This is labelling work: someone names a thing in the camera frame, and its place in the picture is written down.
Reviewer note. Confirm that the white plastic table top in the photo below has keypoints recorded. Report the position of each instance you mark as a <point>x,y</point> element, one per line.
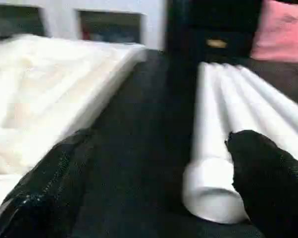
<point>40,99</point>

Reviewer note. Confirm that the black work mat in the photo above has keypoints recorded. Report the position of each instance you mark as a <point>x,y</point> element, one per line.
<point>139,148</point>

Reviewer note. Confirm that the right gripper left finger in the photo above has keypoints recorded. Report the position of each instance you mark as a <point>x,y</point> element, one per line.
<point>45,198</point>

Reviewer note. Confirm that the pink pillow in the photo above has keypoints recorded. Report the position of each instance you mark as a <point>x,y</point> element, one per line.
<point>282,29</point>

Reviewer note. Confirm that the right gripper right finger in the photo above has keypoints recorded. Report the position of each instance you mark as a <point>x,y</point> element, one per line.
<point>273,188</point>

